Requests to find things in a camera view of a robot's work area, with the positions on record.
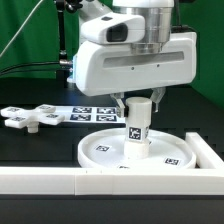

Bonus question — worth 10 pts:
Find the white marker sheet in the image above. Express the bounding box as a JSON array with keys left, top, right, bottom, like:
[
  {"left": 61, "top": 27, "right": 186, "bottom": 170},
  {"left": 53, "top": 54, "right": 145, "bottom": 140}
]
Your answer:
[{"left": 56, "top": 106, "right": 125, "bottom": 124}]

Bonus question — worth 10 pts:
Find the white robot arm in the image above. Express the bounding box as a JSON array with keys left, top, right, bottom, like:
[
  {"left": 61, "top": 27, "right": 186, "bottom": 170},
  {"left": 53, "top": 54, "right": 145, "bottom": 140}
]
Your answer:
[{"left": 71, "top": 0, "right": 197, "bottom": 117}]

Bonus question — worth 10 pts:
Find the black camera stand pole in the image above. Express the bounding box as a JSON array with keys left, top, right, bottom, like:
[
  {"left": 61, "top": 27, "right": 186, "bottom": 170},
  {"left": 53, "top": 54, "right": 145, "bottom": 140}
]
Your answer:
[{"left": 53, "top": 0, "right": 83, "bottom": 81}]

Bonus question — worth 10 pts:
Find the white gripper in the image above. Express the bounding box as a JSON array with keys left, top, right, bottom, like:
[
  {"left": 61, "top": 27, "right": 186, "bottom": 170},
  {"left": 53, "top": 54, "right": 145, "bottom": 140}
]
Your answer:
[{"left": 75, "top": 32, "right": 197, "bottom": 118}]

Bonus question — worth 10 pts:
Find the white cross-shaped table base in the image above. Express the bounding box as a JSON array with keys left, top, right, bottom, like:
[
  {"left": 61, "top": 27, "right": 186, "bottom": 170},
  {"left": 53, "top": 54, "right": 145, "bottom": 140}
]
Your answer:
[{"left": 0, "top": 104, "right": 65, "bottom": 134}]

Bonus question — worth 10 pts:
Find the grey cable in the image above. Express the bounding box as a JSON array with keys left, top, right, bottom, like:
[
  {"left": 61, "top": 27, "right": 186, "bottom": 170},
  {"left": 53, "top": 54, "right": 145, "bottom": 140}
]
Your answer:
[{"left": 0, "top": 0, "right": 45, "bottom": 58}]

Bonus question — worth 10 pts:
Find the black cable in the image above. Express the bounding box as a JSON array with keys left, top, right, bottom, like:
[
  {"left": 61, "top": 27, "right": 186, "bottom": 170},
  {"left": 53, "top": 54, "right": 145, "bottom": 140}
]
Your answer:
[{"left": 0, "top": 60, "right": 73, "bottom": 77}]

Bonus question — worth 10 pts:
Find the white L-shaped fence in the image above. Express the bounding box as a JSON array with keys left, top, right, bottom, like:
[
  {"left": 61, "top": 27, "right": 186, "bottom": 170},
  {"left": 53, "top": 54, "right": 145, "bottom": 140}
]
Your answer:
[{"left": 0, "top": 132, "right": 224, "bottom": 196}]

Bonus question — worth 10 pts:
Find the white round table top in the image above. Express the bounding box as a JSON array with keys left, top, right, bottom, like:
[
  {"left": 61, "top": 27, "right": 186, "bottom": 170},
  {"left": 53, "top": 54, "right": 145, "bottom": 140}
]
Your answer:
[{"left": 78, "top": 128, "right": 196, "bottom": 170}]

